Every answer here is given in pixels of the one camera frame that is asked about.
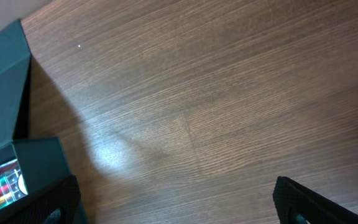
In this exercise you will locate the precision screwdriver set case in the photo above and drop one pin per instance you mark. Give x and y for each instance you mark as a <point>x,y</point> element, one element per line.
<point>9,191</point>

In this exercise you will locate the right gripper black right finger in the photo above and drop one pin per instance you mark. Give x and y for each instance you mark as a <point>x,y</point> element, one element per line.
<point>296,204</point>

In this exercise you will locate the dark green box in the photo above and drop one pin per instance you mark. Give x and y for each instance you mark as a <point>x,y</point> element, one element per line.
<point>41,161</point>

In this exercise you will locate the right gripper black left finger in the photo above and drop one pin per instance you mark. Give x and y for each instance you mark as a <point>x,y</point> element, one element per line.
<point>63,195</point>

